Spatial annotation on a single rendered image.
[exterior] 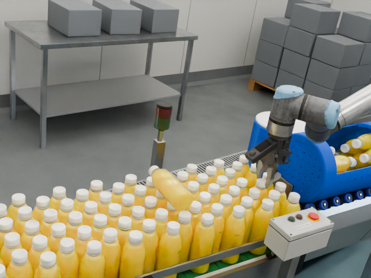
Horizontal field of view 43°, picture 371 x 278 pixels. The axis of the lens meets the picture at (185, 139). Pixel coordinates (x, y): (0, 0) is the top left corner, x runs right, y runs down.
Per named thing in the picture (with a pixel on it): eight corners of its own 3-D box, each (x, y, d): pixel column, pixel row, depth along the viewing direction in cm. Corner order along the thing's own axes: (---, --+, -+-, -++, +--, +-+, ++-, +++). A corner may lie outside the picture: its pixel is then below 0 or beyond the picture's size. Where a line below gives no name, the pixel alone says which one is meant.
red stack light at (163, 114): (174, 118, 188) (175, 108, 187) (159, 119, 185) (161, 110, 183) (165, 111, 193) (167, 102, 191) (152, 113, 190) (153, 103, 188)
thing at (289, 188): (288, 211, 192) (296, 185, 187) (284, 212, 191) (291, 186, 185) (272, 198, 199) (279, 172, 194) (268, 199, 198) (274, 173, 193)
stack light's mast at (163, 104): (170, 142, 193) (175, 106, 186) (156, 144, 190) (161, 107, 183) (162, 135, 198) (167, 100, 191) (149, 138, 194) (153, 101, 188)
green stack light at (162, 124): (172, 129, 190) (174, 118, 188) (158, 131, 187) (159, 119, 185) (164, 122, 195) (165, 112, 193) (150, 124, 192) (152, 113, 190)
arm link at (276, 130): (280, 127, 159) (262, 116, 166) (277, 140, 161) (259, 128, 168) (300, 124, 163) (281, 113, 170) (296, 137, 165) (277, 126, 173)
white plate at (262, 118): (252, 124, 240) (252, 127, 240) (307, 138, 234) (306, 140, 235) (259, 107, 264) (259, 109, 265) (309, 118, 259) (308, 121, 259)
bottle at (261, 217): (247, 254, 167) (258, 210, 160) (244, 241, 174) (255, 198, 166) (266, 256, 168) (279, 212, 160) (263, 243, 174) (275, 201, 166)
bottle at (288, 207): (268, 236, 179) (280, 194, 171) (283, 233, 182) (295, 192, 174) (279, 247, 173) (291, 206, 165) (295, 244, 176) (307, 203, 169)
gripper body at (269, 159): (288, 165, 171) (296, 135, 166) (270, 169, 167) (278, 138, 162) (274, 156, 177) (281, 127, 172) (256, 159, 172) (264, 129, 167)
